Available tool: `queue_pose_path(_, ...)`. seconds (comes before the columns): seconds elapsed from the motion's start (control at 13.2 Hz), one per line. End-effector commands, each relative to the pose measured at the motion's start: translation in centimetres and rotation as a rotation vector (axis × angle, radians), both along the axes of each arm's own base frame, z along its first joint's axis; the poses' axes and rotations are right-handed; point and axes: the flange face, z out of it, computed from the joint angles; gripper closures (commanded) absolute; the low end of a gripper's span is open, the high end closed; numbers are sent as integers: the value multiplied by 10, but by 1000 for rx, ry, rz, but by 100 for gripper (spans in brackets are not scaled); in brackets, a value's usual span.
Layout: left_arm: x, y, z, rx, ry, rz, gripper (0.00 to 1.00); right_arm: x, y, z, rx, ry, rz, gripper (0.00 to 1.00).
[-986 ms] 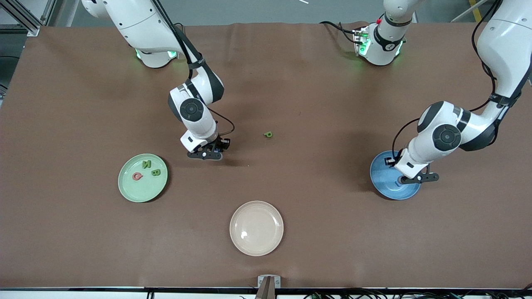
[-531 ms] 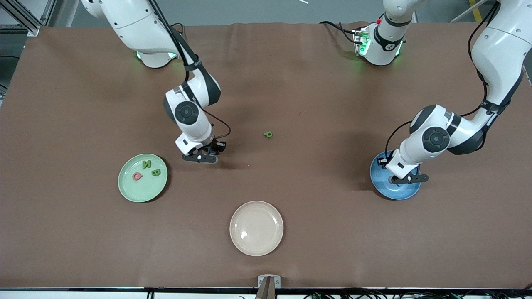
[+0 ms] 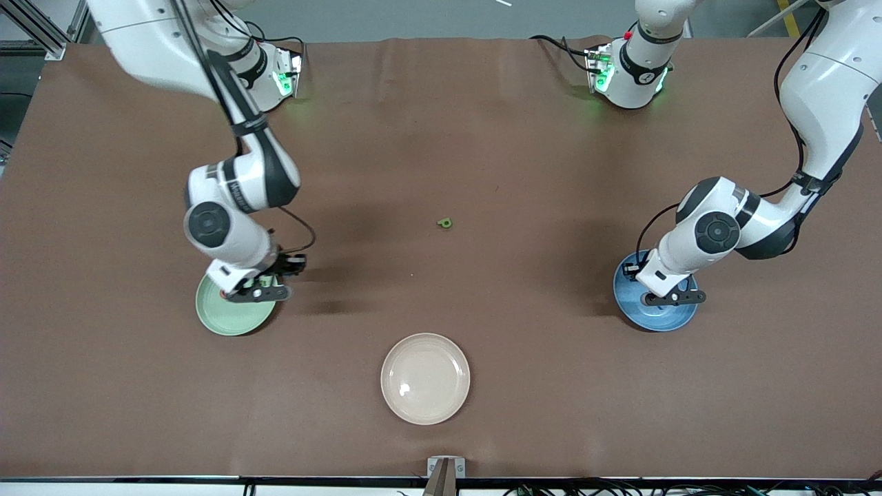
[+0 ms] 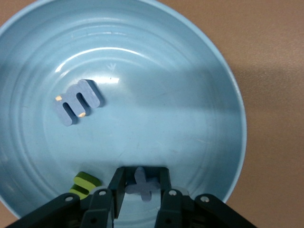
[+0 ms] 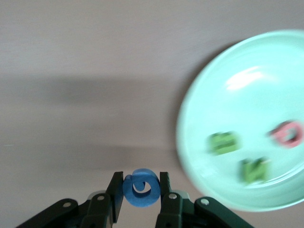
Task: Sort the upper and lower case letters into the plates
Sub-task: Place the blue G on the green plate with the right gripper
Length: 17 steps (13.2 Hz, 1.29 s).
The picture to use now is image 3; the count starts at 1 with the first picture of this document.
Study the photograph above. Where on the beige plate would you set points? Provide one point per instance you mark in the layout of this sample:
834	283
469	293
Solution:
425	379

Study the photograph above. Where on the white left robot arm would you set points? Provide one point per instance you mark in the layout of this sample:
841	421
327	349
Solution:
827	89

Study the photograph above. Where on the brown table cover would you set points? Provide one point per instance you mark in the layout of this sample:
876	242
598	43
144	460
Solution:
441	138

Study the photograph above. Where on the green foam letter p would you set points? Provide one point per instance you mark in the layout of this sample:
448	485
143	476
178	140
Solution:
444	223

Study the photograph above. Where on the blue plate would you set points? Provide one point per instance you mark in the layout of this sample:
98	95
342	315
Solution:
654	318

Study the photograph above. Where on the aluminium frame profile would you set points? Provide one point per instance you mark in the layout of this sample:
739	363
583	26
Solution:
41	27

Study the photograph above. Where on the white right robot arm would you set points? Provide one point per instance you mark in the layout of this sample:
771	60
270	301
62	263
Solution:
158	41

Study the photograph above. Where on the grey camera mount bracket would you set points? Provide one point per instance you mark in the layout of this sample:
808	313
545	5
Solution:
446	472

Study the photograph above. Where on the thin white rod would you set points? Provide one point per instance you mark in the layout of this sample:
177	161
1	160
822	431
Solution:
775	19

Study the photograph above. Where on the light green plate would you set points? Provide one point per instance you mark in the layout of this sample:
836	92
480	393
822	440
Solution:
231	318

